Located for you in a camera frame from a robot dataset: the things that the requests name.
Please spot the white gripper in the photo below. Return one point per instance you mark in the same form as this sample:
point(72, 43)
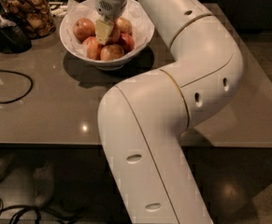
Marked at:
point(111, 6)

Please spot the red apple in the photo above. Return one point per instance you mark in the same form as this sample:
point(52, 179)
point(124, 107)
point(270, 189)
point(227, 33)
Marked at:
point(111, 52)
point(92, 48)
point(114, 36)
point(124, 25)
point(83, 28)
point(127, 42)

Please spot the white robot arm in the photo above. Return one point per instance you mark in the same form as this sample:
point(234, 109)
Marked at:
point(141, 119)

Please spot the white paper bowl liner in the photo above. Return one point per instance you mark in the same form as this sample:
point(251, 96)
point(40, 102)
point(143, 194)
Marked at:
point(141, 22)

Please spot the white ceramic bowl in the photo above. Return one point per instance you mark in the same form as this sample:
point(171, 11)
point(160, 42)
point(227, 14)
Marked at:
point(67, 38)

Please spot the glass jar of dried chips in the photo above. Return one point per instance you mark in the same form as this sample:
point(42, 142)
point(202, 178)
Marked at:
point(34, 16)

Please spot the white sock right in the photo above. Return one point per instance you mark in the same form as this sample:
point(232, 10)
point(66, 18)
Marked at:
point(44, 184)

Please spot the black appliance with handle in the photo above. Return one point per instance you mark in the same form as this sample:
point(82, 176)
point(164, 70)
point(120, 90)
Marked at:
point(14, 38)

